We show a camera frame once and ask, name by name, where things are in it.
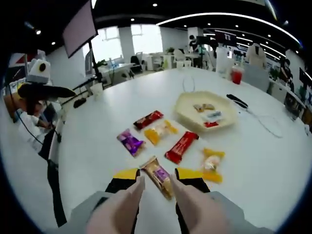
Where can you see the cream hexagonal container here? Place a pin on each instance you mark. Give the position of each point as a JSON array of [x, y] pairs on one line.
[[185, 107]]

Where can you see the purple snack packet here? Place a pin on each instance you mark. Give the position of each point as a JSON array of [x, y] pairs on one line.
[[131, 142]]

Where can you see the small yellow cake packet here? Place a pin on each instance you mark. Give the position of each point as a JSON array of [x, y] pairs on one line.
[[212, 165]]

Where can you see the potted green plant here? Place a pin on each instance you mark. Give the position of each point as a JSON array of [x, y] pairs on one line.
[[101, 65], [170, 50], [275, 74]]

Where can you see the small tan candy packet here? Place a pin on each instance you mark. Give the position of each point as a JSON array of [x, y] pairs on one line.
[[208, 106]]

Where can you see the black computer mouse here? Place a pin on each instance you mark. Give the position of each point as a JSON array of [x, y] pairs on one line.
[[80, 102]]

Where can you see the dark red chocolate bar packet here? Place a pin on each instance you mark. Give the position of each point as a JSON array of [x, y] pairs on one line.
[[148, 119]]

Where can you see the dark hanging display screen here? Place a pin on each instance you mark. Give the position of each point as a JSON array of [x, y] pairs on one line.
[[225, 37]]

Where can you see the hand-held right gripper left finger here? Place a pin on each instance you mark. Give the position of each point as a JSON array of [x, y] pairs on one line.
[[122, 180]]

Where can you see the black office chair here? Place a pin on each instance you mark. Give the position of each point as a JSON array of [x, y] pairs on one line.
[[136, 64]]

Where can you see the long white ceiling light strip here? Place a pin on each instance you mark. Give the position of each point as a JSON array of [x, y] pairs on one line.
[[219, 13]]

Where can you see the red drink cup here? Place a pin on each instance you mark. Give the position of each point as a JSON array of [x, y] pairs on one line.
[[237, 76]]

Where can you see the small red candy packet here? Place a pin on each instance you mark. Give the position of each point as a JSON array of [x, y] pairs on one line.
[[210, 124]]

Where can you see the light grey cabinet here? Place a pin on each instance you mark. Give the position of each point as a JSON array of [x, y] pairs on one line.
[[256, 78]]

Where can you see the large screen on black stand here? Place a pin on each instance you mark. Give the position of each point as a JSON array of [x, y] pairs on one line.
[[78, 26]]

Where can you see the pink food tongs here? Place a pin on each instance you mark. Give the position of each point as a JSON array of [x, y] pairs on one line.
[[114, 212]]

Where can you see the translucent white plastic bag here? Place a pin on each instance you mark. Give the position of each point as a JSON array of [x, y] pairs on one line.
[[223, 63]]

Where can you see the brown biscuit packet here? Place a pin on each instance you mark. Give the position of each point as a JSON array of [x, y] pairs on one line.
[[157, 175]]

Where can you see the bright red wafer bar packet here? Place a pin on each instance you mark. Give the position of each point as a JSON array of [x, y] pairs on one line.
[[181, 147]]

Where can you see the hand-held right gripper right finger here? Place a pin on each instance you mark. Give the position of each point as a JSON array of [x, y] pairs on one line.
[[195, 180]]

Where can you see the beige coat mannequin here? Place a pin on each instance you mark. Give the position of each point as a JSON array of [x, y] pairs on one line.
[[256, 56]]

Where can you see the white paper cup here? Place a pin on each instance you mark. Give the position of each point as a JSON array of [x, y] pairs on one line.
[[181, 64], [97, 91]]

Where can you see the clear bag of black food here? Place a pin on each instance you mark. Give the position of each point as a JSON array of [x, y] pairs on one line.
[[213, 115]]

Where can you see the person's left hand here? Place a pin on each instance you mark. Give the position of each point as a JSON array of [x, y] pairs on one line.
[[34, 107]]

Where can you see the large yellow cake packet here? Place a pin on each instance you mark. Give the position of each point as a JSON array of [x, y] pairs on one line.
[[159, 132]]

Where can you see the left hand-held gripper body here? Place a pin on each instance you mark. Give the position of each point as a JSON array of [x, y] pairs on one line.
[[36, 75]]

